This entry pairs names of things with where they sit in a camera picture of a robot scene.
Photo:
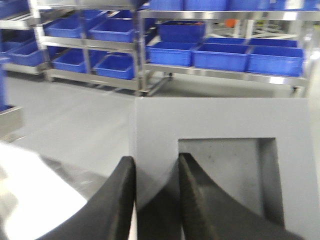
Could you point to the steel rack with blue bins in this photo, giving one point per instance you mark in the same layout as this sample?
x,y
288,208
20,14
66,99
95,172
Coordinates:
x,y
101,42

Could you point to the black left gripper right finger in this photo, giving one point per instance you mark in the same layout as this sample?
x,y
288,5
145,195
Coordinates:
x,y
210,213

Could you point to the gray square hollow base block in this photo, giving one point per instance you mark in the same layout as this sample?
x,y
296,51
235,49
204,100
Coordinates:
x,y
258,150

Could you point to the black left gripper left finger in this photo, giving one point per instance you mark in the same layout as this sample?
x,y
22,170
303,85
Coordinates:
x,y
108,214

